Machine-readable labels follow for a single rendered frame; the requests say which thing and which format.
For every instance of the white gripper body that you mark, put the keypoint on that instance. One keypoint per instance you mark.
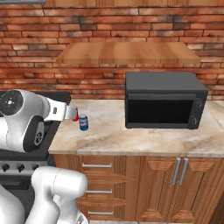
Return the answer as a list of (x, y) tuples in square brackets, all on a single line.
[(70, 113)]

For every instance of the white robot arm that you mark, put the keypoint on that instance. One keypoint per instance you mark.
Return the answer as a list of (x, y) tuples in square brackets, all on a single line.
[(20, 125)]

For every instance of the red soda can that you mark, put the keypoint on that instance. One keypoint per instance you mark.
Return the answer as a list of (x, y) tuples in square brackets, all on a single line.
[(77, 116)]

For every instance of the blue soda can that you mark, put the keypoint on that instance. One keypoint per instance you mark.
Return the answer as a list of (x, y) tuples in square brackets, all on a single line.
[(83, 122)]

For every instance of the black stove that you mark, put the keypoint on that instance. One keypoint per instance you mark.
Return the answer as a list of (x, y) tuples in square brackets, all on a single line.
[(51, 137)]

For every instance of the black stove knob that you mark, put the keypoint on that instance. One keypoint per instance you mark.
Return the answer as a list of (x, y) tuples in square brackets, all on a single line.
[(5, 167), (20, 167), (35, 166)]

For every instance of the wooden drawer front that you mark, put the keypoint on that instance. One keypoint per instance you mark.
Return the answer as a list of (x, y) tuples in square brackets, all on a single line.
[(125, 192), (125, 211), (125, 167)]

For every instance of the black microwave oven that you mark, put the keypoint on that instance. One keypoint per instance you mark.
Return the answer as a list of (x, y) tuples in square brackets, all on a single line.
[(163, 96)]

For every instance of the wooden cupboard door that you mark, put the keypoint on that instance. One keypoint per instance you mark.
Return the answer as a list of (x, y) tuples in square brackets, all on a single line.
[(157, 189), (201, 189)]

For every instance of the grey range hood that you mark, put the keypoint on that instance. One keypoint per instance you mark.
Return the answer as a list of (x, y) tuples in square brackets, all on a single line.
[(22, 1)]

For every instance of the wooden wall shelf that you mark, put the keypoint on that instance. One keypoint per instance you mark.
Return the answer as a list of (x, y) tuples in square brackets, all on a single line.
[(128, 53)]

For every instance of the wooden wall cupboard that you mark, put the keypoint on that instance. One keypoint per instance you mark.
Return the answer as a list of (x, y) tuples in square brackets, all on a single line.
[(134, 3)]

